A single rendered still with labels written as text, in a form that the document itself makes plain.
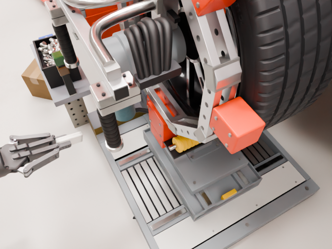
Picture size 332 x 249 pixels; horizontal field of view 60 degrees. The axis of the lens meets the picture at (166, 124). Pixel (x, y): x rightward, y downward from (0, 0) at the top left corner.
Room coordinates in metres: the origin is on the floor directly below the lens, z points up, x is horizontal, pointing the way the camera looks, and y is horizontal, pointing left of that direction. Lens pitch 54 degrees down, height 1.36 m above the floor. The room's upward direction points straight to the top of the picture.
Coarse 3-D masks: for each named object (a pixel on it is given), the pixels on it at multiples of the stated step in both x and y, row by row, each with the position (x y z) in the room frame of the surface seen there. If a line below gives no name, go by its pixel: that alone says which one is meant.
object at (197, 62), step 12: (180, 0) 0.73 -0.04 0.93; (180, 12) 0.72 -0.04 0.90; (228, 12) 0.52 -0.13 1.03; (180, 24) 0.75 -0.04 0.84; (192, 36) 0.73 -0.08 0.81; (192, 48) 0.71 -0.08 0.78; (192, 60) 0.65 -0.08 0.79; (240, 60) 0.47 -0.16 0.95; (192, 72) 0.66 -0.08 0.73; (180, 84) 0.72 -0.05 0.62; (192, 84) 0.66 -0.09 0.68; (180, 96) 0.66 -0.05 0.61; (192, 96) 0.65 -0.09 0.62; (192, 108) 0.60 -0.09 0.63
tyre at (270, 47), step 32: (256, 0) 0.47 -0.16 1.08; (288, 0) 0.49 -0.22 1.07; (320, 0) 0.52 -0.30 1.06; (256, 32) 0.45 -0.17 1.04; (288, 32) 0.46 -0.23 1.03; (320, 32) 0.49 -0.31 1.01; (256, 64) 0.42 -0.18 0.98; (288, 64) 0.43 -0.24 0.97; (320, 64) 0.47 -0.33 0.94; (256, 96) 0.40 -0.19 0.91; (288, 96) 0.42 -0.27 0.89
